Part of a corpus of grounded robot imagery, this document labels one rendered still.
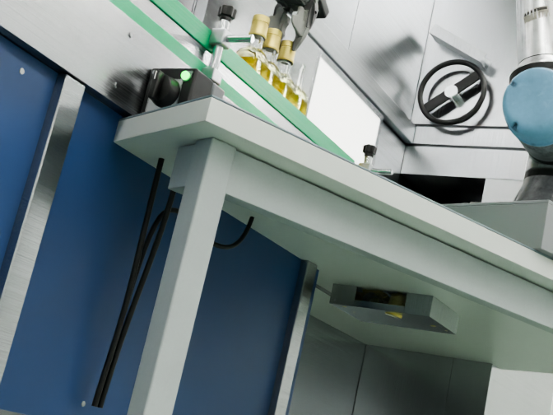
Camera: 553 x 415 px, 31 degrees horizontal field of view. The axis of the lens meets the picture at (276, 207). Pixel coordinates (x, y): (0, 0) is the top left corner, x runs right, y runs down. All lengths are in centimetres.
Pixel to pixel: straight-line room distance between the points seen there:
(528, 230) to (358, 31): 121
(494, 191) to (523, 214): 123
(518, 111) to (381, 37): 121
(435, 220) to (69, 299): 53
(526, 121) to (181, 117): 65
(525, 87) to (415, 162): 133
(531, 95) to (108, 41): 72
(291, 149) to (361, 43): 147
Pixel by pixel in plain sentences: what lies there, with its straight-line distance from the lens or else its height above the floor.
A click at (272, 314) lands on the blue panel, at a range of 182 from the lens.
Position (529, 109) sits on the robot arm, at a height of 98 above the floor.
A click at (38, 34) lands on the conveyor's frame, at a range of 127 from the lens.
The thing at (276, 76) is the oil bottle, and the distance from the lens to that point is 199.
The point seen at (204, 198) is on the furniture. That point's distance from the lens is 125.
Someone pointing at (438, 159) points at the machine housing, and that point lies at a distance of 298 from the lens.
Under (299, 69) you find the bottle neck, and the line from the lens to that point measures 210.
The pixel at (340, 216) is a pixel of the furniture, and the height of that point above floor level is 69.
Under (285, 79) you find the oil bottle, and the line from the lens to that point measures 202.
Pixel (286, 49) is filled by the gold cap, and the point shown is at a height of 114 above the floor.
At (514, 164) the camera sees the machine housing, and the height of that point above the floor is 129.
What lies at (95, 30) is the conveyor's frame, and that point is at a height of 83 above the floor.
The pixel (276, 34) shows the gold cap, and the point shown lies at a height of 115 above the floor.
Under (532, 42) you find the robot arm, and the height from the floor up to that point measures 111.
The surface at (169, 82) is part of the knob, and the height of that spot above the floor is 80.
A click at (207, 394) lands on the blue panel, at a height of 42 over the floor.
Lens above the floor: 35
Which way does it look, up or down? 14 degrees up
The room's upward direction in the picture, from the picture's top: 13 degrees clockwise
